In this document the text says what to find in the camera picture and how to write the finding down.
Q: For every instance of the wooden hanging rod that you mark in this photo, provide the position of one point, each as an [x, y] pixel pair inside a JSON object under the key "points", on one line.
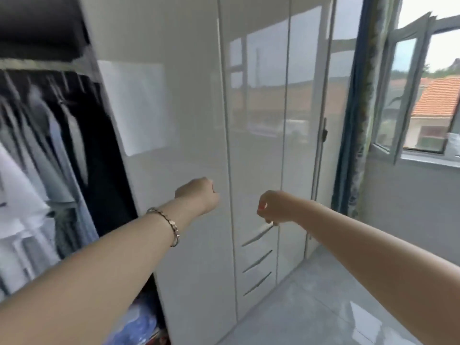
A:
{"points": [[36, 64]]}

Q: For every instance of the row of clothes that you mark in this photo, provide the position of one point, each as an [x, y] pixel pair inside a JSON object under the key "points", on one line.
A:
{"points": [[43, 168]]}

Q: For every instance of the person's right forearm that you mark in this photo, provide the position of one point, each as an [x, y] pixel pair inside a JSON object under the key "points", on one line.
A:
{"points": [[377, 262]]}

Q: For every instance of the white paper sheet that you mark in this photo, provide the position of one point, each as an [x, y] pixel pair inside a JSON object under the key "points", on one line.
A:
{"points": [[140, 107]]}

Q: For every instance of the person's right hand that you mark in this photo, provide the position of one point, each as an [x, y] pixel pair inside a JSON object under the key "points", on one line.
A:
{"points": [[284, 208]]}

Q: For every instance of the white framed window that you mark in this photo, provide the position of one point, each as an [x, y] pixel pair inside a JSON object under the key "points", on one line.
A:
{"points": [[391, 86]]}

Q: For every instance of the person's left forearm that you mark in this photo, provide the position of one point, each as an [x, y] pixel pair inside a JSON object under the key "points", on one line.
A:
{"points": [[90, 276]]}

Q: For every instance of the person's left hand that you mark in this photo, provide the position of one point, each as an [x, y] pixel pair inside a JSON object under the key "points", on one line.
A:
{"points": [[197, 197]]}

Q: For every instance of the white glossy wardrobe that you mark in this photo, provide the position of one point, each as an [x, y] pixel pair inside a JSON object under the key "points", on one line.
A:
{"points": [[187, 104]]}

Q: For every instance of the blue floral curtain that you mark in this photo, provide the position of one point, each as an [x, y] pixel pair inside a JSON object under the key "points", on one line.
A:
{"points": [[359, 122]]}

